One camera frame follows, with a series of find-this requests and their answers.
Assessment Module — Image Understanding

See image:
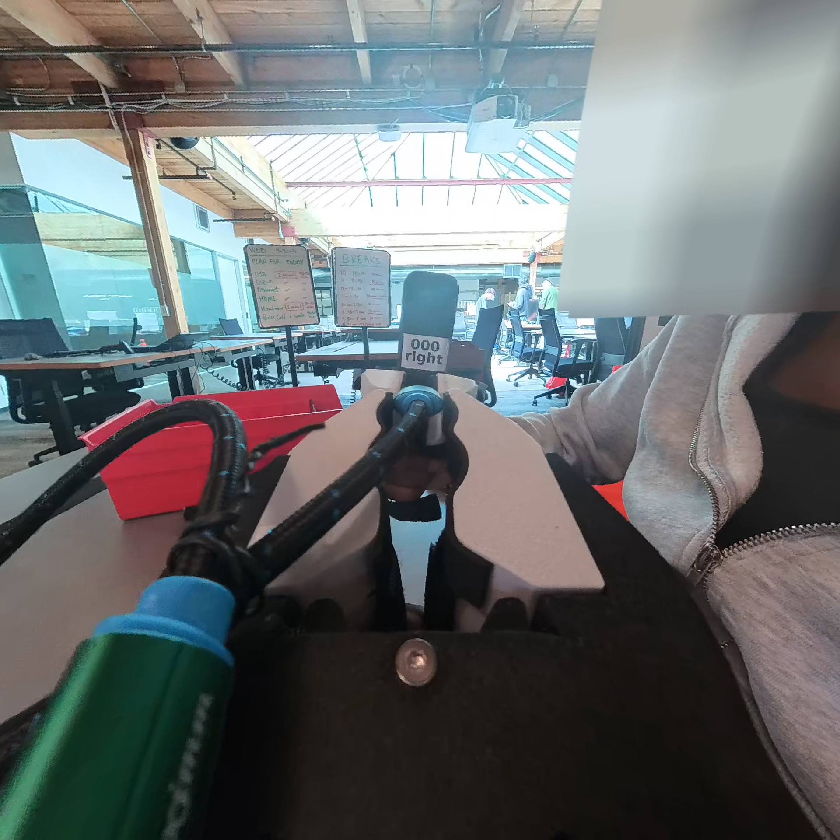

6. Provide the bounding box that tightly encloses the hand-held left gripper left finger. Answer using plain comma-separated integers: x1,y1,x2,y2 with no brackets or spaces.
252,392,404,626

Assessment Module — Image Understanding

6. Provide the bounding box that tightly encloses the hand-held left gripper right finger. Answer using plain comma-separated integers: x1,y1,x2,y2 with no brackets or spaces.
425,390,606,626

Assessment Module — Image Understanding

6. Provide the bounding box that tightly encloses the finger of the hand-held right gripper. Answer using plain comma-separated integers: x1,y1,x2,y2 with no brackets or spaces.
354,367,404,411
424,373,484,447

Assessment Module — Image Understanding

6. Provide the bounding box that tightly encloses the red plastic bin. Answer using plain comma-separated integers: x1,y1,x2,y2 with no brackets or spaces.
79,384,343,521

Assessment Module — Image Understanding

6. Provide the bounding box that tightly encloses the black braided hdmi cable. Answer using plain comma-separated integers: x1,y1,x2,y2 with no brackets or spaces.
0,386,460,840

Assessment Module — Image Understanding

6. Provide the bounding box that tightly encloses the person's right hand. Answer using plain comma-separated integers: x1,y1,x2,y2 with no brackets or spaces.
381,451,455,503

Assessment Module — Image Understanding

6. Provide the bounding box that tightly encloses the black office chair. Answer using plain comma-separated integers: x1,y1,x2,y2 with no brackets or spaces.
0,318,142,467
508,314,595,403
469,305,506,395

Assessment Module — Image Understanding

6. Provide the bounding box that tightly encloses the whiteboard on stand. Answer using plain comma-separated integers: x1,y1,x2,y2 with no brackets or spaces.
331,247,392,368
244,243,321,388

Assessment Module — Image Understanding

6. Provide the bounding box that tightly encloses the white ceiling projector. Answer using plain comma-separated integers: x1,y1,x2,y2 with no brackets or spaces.
465,94,531,154

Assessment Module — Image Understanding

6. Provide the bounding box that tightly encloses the wooden office desk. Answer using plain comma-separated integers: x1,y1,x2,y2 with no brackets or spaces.
0,335,277,447

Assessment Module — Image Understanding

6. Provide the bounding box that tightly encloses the wooden post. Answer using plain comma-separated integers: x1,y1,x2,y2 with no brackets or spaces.
121,128,191,339

